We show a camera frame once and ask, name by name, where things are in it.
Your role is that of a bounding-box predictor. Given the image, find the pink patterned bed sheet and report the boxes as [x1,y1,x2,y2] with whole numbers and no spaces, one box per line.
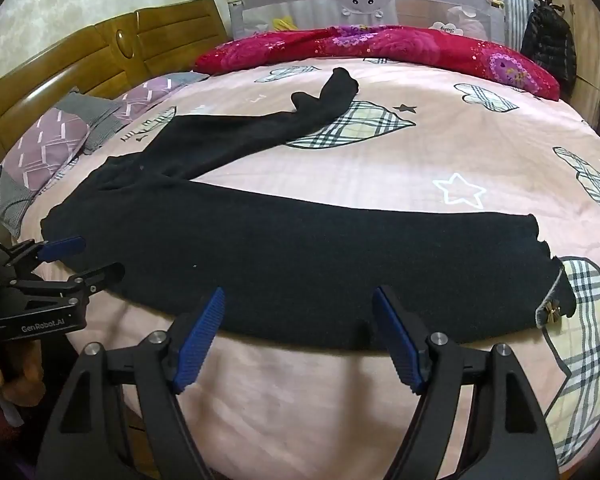
[10,55,600,480]

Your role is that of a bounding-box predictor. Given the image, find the purple grey patchwork pillow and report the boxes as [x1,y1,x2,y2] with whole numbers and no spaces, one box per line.
[112,71,211,126]
[0,92,126,238]

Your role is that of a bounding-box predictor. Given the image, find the wooden headboard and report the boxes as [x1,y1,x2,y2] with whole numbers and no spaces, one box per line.
[0,0,229,168]

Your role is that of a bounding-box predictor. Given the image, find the red floral quilt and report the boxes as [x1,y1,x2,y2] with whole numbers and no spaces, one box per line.
[194,25,562,101]

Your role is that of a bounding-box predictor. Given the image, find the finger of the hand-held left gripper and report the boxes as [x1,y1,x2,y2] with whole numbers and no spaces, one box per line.
[0,261,126,311]
[0,236,87,281]

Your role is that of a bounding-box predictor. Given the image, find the grey striped curtain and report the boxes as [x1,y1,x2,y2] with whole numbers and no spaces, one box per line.
[495,0,548,53]

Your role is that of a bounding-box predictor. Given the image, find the wooden wardrobe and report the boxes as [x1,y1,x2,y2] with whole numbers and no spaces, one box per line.
[545,0,600,128]

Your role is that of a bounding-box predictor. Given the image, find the black pants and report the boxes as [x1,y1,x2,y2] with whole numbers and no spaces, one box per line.
[40,66,578,352]

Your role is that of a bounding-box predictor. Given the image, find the black padded jacket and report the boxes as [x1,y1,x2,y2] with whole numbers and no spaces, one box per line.
[520,0,578,103]

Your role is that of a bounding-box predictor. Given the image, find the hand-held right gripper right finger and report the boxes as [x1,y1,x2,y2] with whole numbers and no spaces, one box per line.
[371,286,561,480]

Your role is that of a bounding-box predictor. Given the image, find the grey bed guard rail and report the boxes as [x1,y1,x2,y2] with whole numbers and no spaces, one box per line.
[227,0,506,46]

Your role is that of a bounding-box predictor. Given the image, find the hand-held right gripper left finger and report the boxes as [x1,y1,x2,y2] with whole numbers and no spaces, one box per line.
[35,287,226,480]

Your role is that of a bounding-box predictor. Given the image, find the person's left hand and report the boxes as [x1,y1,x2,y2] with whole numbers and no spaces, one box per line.
[0,347,48,413]

